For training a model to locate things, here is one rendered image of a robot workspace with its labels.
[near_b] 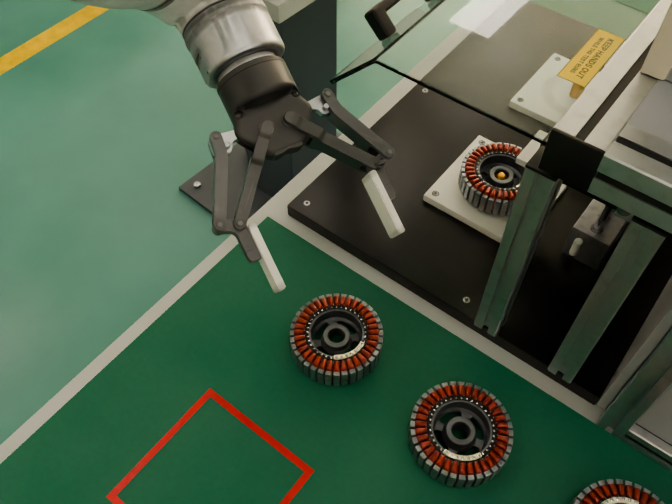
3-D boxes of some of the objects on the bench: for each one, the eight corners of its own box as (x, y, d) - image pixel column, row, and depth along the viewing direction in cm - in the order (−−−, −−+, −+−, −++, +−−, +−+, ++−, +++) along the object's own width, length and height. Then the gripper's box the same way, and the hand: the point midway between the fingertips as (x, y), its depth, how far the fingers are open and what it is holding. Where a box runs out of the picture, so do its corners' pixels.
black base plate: (287, 215, 96) (286, 204, 94) (509, 5, 125) (512, -6, 124) (594, 406, 79) (600, 398, 77) (766, 111, 108) (773, 100, 107)
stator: (409, 389, 80) (412, 375, 77) (504, 397, 79) (511, 384, 76) (405, 484, 73) (408, 472, 70) (509, 494, 72) (517, 483, 69)
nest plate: (422, 200, 94) (423, 194, 93) (477, 140, 101) (479, 134, 100) (517, 253, 89) (519, 247, 88) (568, 186, 96) (571, 180, 95)
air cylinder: (560, 251, 89) (572, 225, 85) (585, 217, 93) (598, 190, 88) (596, 271, 87) (610, 245, 83) (620, 235, 91) (635, 208, 86)
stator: (275, 331, 84) (273, 315, 81) (352, 293, 87) (352, 277, 84) (318, 403, 78) (318, 390, 75) (399, 360, 82) (401, 346, 79)
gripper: (344, 49, 75) (429, 221, 74) (132, 127, 68) (223, 319, 67) (363, 16, 68) (457, 205, 67) (129, 98, 61) (231, 313, 60)
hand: (336, 251), depth 67 cm, fingers open, 13 cm apart
